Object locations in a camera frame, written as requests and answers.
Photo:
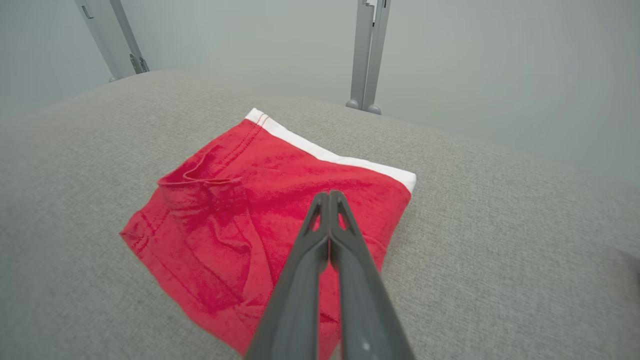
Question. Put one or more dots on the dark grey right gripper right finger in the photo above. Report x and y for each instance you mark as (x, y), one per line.
(362, 300)

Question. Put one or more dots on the grey metal post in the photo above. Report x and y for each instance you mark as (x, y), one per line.
(377, 50)
(361, 50)

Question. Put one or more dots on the red shorts with white stripe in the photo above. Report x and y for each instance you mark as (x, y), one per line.
(225, 225)

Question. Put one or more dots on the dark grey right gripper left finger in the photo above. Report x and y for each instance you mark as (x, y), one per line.
(295, 300)

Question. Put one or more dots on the grey angled metal bracket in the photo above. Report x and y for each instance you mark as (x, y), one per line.
(107, 40)

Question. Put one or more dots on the grey fabric sofa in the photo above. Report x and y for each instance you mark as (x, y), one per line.
(500, 250)

